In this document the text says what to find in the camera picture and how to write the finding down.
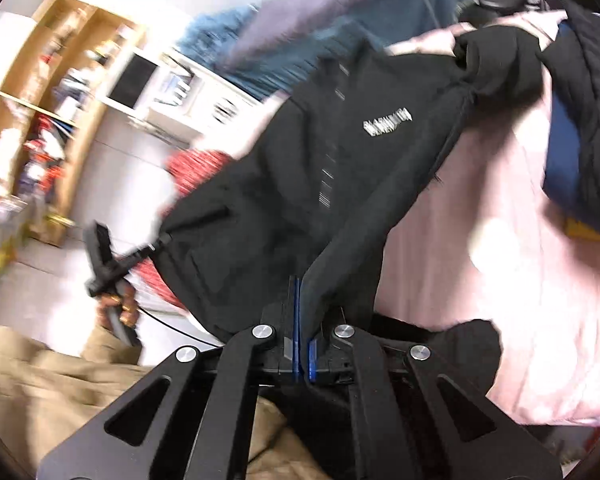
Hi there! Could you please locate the grey audio device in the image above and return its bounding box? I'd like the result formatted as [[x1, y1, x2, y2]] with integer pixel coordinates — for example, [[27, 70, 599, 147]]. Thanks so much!
[[149, 66, 197, 107]]

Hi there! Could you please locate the wooden shelf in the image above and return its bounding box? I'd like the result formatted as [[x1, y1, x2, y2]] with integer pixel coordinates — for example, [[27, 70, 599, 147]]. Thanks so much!
[[0, 0, 148, 248]]

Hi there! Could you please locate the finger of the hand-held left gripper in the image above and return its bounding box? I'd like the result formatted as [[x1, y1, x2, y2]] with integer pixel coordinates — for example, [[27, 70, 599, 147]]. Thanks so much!
[[112, 234, 171, 273]]

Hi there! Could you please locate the white computer monitor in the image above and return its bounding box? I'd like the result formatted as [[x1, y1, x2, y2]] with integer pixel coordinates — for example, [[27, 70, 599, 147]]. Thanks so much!
[[105, 51, 159, 109]]

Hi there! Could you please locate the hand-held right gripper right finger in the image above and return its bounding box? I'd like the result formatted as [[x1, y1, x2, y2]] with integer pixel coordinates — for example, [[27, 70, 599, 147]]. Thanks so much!
[[306, 309, 565, 480]]

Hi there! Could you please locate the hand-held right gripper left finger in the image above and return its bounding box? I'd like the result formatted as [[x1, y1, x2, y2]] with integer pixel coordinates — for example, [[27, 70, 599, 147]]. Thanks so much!
[[37, 275, 304, 480]]

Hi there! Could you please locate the grey quilt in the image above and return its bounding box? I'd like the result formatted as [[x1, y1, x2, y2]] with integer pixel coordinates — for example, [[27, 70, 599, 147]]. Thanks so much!
[[220, 0, 431, 72]]

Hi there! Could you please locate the white appliance with screen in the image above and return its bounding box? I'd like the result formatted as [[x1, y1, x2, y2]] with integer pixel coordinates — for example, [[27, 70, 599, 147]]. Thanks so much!
[[100, 45, 261, 147]]

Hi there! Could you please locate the pink blanket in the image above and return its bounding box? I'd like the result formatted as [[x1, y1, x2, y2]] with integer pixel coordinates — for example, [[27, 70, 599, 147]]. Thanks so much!
[[375, 10, 600, 426]]

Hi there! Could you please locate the red patterned cloth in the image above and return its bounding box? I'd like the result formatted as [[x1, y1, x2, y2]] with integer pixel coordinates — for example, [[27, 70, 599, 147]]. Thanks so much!
[[135, 149, 232, 312]]

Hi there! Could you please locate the yellow cloth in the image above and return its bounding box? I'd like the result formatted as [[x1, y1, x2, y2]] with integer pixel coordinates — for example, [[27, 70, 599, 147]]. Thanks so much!
[[564, 216, 600, 247]]

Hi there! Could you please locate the black puffer jacket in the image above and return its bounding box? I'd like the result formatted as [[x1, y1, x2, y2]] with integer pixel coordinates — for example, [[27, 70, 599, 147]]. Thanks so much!
[[540, 0, 600, 241]]

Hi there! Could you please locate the person's left hand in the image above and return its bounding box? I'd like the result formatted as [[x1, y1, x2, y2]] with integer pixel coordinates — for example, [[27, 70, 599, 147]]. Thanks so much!
[[98, 289, 141, 330]]

